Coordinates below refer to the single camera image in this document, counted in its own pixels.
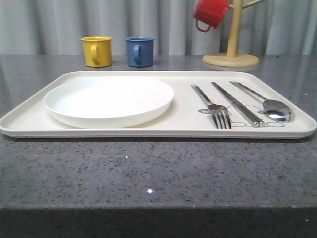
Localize white round plate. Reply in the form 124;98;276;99
44;76;174;128

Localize silver chopstick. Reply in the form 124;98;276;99
211;82;259;128
238;101;265;127

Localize cream rabbit serving tray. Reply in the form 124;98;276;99
0;71;317;139

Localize blue mug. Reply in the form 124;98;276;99
126;37;155;67

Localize yellow mug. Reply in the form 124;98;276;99
81;36;112;67

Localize wooden mug tree stand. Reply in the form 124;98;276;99
202;0;262;67

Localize red mug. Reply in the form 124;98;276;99
194;0;229;33

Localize grey curtain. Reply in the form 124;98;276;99
0;0;317;56

